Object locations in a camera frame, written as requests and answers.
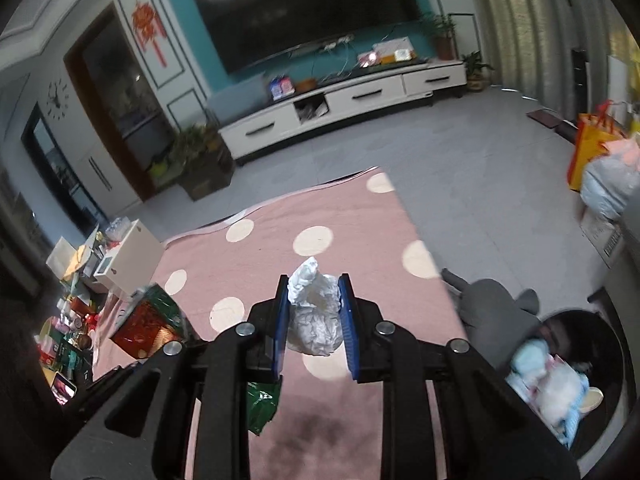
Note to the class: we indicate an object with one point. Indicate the black tall speaker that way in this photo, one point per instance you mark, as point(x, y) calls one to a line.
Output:
point(580, 85)

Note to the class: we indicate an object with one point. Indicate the small blue red display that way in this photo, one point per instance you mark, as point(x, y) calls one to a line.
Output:
point(281, 88)

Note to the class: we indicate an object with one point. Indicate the pale blue plastic bag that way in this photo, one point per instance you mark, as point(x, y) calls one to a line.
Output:
point(607, 190)

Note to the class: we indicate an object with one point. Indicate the pink dotted rug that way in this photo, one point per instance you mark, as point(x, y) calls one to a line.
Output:
point(350, 210)

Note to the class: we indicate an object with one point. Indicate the blue face mask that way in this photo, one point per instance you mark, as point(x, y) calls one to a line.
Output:
point(530, 357)

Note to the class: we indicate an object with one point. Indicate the white wooden box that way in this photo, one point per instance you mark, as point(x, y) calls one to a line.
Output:
point(132, 260)

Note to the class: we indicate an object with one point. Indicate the white tv stand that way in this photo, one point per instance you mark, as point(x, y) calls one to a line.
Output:
point(360, 95)

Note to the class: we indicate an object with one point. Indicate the yellow gift bag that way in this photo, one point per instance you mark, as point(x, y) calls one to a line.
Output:
point(587, 150)

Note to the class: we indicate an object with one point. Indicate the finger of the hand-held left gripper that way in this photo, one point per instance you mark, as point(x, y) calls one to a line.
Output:
point(112, 379)

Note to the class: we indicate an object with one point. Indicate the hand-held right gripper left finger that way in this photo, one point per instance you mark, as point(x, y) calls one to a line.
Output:
point(281, 330)

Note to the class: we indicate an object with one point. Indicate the red wall ornament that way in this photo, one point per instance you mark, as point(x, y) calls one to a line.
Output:
point(148, 27)

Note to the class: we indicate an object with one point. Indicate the brown framed glass cabinet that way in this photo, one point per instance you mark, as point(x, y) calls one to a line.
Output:
point(120, 100)

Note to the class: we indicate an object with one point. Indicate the cardboard box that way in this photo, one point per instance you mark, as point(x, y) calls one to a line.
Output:
point(600, 232)

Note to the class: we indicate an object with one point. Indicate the red and green snack packet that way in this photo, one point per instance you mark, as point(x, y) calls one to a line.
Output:
point(145, 325)

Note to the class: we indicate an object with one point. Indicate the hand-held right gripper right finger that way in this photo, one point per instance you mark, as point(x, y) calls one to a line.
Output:
point(350, 330)

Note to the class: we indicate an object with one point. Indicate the clear storage box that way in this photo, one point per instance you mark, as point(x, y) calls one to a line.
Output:
point(240, 102)

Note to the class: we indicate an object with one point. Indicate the white yellow box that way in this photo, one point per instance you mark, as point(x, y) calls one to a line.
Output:
point(395, 51)

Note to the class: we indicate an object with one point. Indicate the pink flat box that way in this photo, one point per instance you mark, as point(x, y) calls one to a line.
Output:
point(368, 59)

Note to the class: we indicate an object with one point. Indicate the small potted floor plant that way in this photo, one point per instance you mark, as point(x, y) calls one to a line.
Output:
point(477, 72)

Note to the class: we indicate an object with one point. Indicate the clutter of small household items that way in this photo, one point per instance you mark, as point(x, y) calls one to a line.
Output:
point(75, 320)

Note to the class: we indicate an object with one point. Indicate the white plastic bag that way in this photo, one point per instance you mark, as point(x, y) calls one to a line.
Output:
point(315, 315)

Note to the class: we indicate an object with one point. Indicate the large plant on black stand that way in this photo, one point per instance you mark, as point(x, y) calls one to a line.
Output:
point(202, 165)

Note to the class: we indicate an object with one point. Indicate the black wall clock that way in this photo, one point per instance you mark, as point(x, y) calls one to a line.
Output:
point(58, 94)

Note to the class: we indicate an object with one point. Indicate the pale pink printed packet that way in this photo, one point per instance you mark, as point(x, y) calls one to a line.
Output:
point(547, 385)

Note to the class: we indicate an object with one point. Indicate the black television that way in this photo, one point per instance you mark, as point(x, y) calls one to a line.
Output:
point(310, 15)

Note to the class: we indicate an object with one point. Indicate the black trash bin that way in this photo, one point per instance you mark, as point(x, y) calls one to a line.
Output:
point(615, 360)

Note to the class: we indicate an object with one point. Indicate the beige curtain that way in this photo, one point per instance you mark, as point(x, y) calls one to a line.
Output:
point(525, 20)

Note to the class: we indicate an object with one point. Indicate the dark brown doormat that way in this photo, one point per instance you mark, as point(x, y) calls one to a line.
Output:
point(552, 124)

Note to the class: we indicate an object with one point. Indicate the potted plant on tv stand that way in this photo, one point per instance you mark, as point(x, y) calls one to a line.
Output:
point(442, 37)

